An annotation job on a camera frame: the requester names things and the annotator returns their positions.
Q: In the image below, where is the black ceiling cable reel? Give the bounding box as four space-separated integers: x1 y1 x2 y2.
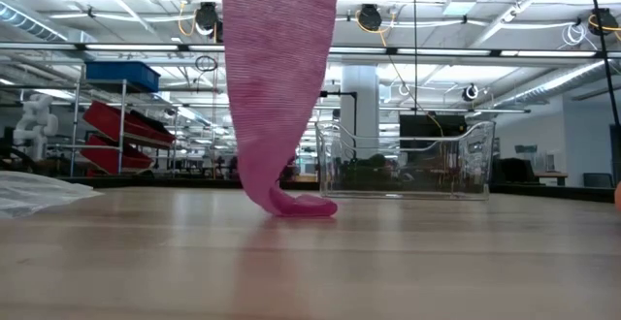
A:
194 1 223 44
587 7 621 37
461 82 481 103
357 3 384 33

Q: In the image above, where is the black gantry frame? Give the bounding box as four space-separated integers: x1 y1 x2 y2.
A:
318 89 359 161

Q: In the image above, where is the blue storage bin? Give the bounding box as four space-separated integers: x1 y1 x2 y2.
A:
84 60 161 94

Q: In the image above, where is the pink elastic bandage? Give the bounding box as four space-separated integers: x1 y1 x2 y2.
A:
221 0 341 218

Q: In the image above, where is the black wire loop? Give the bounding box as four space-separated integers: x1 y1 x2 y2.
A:
194 54 219 74

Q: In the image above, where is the red storage bin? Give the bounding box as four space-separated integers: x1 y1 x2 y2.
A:
79 134 154 176
82 100 178 146

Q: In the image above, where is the black office chair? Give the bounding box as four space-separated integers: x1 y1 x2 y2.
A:
493 156 540 186

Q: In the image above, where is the clear plastic bin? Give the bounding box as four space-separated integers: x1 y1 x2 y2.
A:
314 119 497 202

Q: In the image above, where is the metal shelf rack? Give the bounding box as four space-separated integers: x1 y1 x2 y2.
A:
69 62 180 178

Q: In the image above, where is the wooden desk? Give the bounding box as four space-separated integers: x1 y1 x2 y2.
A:
533 171 570 187

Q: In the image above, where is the clear plastic zip bag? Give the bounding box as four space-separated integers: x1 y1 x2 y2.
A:
0 170 104 220

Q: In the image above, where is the thin black slanted pole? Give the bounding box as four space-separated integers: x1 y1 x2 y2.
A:
587 0 621 128

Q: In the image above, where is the white building column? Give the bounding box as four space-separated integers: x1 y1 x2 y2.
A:
339 64 381 162

